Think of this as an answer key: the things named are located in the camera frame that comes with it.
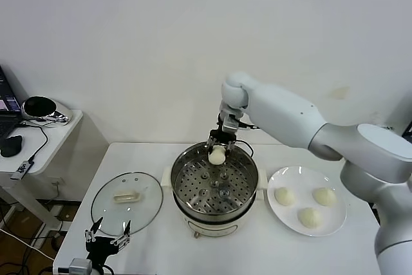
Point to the round white plate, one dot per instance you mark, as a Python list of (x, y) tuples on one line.
[(289, 220)]

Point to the cream electric cooking pot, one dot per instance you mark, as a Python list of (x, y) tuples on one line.
[(212, 226)]

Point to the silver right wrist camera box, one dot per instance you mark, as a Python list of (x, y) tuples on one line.
[(230, 123)]

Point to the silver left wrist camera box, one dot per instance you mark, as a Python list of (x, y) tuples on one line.
[(78, 266)]

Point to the white side table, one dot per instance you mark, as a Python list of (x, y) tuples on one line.
[(64, 133)]

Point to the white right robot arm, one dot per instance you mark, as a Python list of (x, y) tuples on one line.
[(283, 114)]

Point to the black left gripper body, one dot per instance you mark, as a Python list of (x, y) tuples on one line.
[(101, 249)]

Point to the black computer mouse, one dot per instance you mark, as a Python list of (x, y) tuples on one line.
[(12, 147)]

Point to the black framed monitor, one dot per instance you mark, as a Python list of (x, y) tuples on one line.
[(408, 132)]

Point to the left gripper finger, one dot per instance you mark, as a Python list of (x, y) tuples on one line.
[(90, 233), (125, 239)]

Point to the shiny chrome round device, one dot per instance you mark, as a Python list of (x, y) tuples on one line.
[(38, 107)]

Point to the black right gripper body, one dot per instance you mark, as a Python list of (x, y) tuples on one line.
[(222, 136)]

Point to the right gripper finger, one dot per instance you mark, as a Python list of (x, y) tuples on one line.
[(230, 147), (210, 147)]

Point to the round glass pot lid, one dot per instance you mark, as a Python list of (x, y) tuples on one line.
[(146, 205)]

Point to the grey usb adapter dongle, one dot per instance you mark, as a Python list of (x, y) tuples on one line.
[(22, 169)]

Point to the black open laptop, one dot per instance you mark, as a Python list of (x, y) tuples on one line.
[(6, 101)]

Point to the perforated steel steamer basket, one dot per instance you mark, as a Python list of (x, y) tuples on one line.
[(212, 191)]

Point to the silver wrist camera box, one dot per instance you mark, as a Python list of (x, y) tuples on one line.
[(78, 266), (230, 123)]

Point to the white steamed baozi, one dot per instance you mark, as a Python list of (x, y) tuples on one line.
[(284, 196), (324, 197), (216, 157), (309, 218)]

